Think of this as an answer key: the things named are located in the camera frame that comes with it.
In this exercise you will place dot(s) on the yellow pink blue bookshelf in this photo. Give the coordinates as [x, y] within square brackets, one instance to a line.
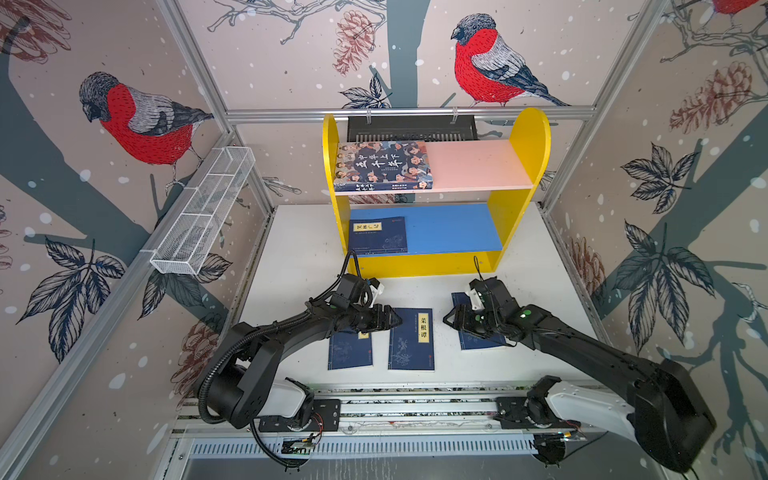
[466, 221]

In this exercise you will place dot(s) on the black vent panel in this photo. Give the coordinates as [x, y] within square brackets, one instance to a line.
[433, 128]

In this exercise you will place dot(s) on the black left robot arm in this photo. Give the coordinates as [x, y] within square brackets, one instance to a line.
[235, 385]

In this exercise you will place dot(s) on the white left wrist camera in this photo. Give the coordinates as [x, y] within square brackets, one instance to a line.
[354, 290]

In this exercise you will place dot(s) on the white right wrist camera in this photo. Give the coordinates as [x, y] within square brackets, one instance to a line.
[482, 293]

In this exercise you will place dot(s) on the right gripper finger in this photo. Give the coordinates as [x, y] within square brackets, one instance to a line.
[461, 311]
[455, 320]

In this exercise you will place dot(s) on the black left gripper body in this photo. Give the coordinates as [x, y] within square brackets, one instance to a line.
[366, 318]

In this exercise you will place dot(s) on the horizontal aluminium frame bar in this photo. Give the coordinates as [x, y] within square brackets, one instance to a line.
[256, 116]

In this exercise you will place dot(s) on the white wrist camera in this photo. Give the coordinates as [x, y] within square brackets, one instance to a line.
[482, 293]
[354, 290]

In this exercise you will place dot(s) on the blue book yellow label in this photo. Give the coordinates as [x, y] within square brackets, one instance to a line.
[386, 236]

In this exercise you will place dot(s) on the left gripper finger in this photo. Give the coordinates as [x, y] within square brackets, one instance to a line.
[387, 315]
[386, 326]

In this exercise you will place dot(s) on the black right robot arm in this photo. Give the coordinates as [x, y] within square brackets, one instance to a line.
[656, 405]

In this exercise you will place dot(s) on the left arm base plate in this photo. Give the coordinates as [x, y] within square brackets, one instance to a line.
[324, 415]

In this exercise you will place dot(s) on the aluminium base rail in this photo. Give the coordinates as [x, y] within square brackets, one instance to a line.
[383, 423]

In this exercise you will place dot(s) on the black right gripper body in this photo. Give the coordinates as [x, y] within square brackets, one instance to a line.
[483, 321]

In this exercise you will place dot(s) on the colourful illustrated thick book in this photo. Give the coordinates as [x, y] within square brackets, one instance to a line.
[382, 166]

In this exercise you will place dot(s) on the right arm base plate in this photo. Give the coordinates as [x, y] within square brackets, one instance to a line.
[518, 413]

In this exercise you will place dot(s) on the white wire mesh basket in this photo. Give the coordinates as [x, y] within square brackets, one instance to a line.
[192, 235]

